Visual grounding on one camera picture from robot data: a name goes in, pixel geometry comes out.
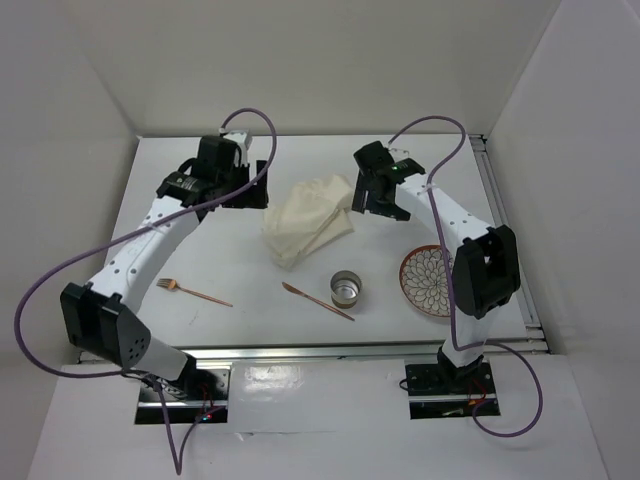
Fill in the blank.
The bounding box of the aluminium rail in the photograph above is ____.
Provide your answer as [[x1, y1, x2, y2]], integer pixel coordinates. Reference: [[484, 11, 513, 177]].
[[77, 339, 546, 362], [468, 133, 546, 341]]

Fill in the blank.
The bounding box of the aluminium rail front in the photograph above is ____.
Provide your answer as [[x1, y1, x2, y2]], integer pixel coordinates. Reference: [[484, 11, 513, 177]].
[[77, 339, 546, 362]]

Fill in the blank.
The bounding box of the floral patterned plate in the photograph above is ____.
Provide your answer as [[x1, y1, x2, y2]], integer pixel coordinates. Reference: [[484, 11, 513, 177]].
[[399, 245, 450, 318]]

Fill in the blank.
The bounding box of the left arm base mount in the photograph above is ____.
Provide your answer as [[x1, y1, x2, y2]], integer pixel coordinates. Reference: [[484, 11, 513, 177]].
[[134, 362, 231, 425]]

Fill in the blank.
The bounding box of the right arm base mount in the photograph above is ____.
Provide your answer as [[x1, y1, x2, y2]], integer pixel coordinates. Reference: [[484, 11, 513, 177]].
[[398, 362, 500, 420]]

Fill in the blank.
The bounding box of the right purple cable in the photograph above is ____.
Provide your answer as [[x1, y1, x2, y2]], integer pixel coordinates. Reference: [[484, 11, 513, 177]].
[[389, 115, 545, 440]]

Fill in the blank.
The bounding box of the copper knife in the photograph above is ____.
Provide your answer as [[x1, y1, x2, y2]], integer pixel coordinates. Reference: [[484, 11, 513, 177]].
[[282, 282, 355, 322]]

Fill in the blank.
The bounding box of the silver metal cup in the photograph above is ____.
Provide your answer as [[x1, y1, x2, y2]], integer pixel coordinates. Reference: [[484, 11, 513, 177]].
[[329, 270, 362, 309]]

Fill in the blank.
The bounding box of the copper fork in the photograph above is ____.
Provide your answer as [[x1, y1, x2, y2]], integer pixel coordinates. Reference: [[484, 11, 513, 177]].
[[156, 278, 233, 308]]

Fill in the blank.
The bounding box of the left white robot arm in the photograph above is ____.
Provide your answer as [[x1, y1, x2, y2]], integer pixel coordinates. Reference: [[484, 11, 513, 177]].
[[60, 130, 268, 399]]

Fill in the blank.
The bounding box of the aluminium rail right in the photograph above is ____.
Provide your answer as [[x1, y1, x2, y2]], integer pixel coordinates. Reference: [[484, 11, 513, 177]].
[[468, 133, 546, 341]]

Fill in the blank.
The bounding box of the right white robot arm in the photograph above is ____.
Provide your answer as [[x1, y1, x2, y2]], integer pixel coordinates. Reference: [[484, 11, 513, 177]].
[[352, 141, 521, 392]]

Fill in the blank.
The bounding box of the cream cloth napkin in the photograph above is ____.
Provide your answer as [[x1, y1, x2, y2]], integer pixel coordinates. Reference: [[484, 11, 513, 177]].
[[262, 174, 354, 270]]

